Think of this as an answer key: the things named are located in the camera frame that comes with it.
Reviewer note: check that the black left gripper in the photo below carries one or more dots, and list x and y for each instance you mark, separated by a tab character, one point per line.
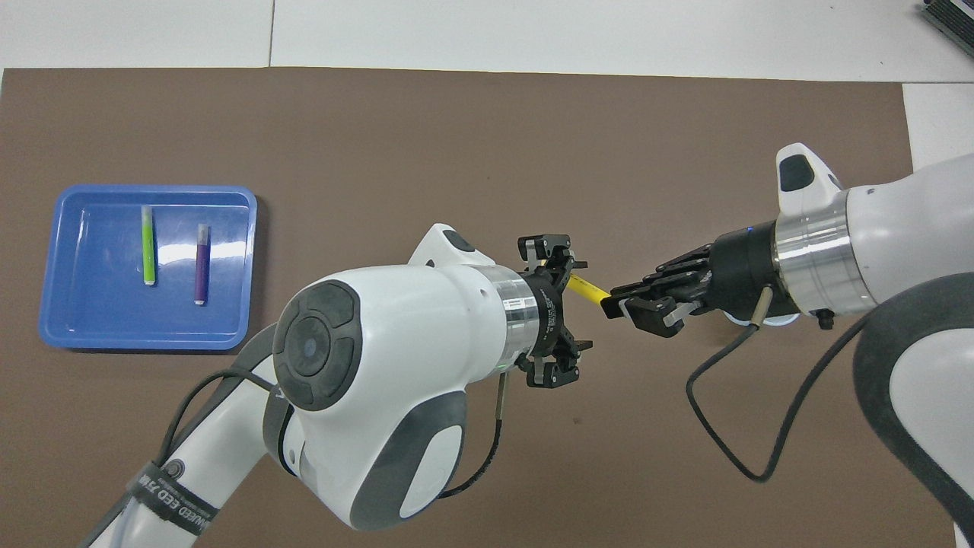
546	316

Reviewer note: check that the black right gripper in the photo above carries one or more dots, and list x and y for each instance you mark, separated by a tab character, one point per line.
742	270

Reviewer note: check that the yellow marker pen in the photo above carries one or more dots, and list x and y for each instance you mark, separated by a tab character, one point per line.
587	288

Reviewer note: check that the purple marker pen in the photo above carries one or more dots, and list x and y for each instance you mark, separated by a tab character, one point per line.
202	266

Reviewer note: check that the green marker pen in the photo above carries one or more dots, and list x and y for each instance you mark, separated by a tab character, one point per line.
149	247

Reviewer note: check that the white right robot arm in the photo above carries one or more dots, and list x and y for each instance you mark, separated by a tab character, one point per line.
913	228

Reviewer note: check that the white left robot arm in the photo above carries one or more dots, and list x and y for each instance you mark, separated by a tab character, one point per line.
396	358

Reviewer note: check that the blue plastic tray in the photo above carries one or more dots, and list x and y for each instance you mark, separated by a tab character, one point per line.
91	320

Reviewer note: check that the clear plastic cup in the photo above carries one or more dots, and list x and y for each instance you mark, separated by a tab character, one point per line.
768	322

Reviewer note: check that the brown table mat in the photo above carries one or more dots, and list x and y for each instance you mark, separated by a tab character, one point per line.
380	152

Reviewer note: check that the grey ribbed device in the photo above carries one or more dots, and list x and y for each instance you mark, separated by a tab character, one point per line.
951	19

